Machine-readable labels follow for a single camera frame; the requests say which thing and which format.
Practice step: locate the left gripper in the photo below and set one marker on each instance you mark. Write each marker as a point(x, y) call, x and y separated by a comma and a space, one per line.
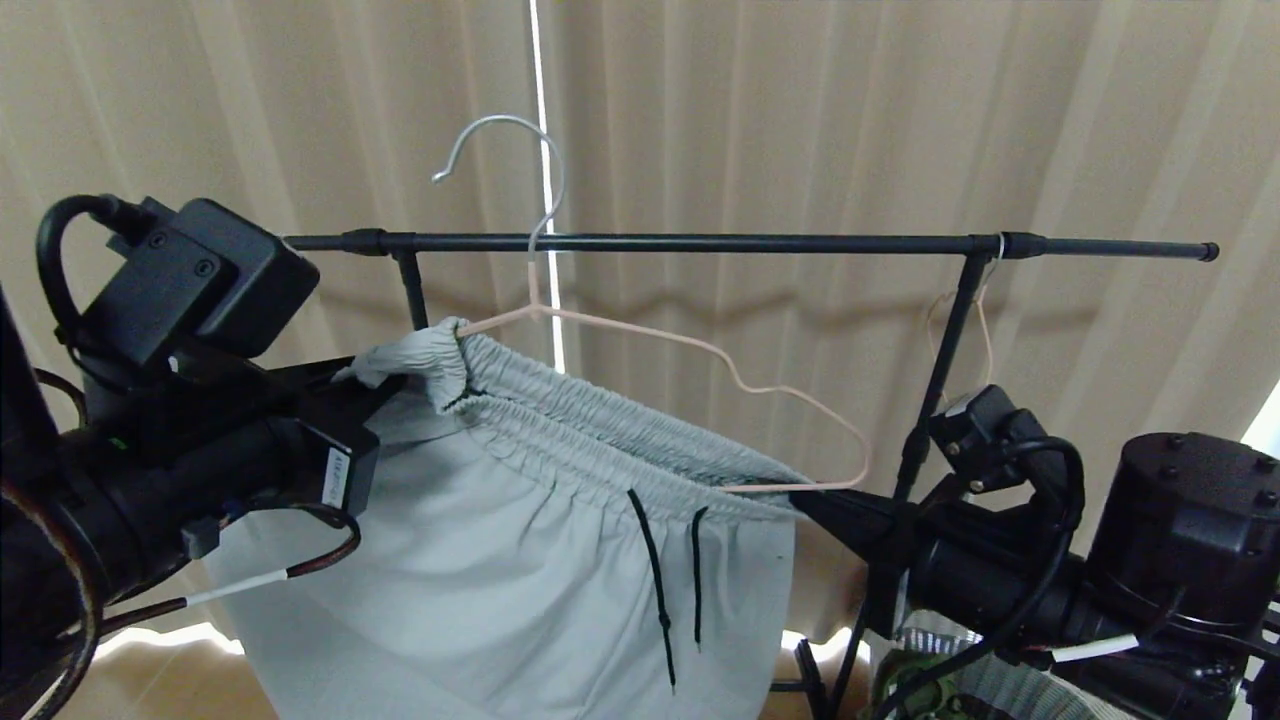
point(230, 470)

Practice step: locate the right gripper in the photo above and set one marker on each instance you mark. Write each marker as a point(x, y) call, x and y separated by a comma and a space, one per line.
point(980, 590)

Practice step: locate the pale grey shorts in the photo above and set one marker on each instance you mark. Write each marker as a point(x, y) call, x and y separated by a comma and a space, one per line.
point(500, 560)

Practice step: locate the pink clothes hanger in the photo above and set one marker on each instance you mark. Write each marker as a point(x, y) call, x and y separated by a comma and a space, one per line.
point(990, 345)
point(536, 295)

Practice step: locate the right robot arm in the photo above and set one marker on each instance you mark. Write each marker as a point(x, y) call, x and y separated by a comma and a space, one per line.
point(1190, 520)

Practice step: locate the white laundry basket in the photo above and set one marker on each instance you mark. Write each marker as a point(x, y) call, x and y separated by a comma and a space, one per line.
point(1000, 690)

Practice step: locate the black clothes rack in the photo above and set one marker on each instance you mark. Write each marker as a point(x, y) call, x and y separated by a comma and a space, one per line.
point(700, 243)

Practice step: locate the beige curtain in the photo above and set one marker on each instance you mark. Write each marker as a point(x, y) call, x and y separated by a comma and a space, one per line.
point(800, 100)

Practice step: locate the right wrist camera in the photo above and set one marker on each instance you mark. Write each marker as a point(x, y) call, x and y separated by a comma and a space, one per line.
point(985, 425)

